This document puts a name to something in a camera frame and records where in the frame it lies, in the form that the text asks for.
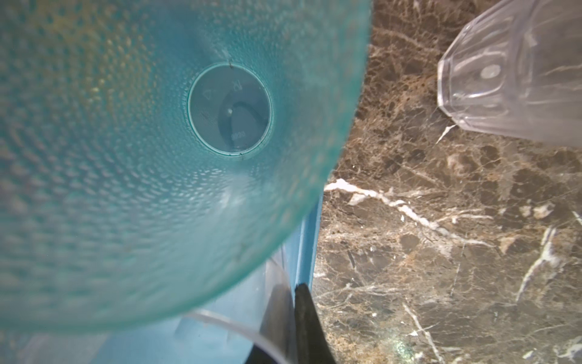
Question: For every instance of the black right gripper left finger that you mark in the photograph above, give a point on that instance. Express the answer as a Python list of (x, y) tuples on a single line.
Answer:
[(271, 302)]

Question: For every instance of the green textured plastic glass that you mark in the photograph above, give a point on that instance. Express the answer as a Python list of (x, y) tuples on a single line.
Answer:
[(153, 153)]

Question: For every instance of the teal plastic tray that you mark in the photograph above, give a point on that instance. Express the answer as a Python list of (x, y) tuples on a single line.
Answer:
[(300, 245)]

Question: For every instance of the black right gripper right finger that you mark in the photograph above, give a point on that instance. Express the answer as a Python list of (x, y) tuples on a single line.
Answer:
[(312, 346)]

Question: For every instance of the frosted textured clear glass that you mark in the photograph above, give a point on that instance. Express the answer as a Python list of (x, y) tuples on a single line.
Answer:
[(44, 348)]

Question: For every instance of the clear faceted glass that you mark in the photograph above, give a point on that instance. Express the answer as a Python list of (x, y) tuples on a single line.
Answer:
[(515, 71)]

